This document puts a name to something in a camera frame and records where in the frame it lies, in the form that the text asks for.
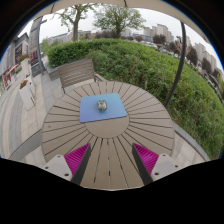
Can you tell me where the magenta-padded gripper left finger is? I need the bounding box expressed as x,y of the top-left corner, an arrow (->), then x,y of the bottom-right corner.
41,143 -> 92,186

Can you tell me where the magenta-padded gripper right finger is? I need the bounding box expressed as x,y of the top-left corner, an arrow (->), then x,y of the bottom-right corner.
131,142 -> 184,186

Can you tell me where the transparent green computer mouse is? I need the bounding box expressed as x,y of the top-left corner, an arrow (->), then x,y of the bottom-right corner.
96,99 -> 108,112

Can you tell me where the blue rectangular mouse pad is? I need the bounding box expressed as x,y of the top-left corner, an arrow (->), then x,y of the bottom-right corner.
79,92 -> 128,124

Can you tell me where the white planter box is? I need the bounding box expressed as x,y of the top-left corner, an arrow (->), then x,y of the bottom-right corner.
18,77 -> 37,111

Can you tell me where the slatted brown outdoor chair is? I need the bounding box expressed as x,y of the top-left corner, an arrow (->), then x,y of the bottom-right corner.
57,58 -> 104,94

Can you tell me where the dark curved parasol pole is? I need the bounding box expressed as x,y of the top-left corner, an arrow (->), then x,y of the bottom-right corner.
163,21 -> 188,108

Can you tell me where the group of apartment buildings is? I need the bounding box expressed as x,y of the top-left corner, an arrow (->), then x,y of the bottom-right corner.
143,23 -> 221,73

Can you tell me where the grey sign pillar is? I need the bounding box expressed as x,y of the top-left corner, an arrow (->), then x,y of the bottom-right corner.
28,16 -> 48,78

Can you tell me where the sparse-leaved tree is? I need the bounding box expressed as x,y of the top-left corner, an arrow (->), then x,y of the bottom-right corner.
56,3 -> 98,43

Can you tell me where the dense green tree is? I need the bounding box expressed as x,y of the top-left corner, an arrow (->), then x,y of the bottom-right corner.
93,3 -> 147,39

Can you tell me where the beige parasol canopy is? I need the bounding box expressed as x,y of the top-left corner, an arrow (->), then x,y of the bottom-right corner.
29,0 -> 208,43

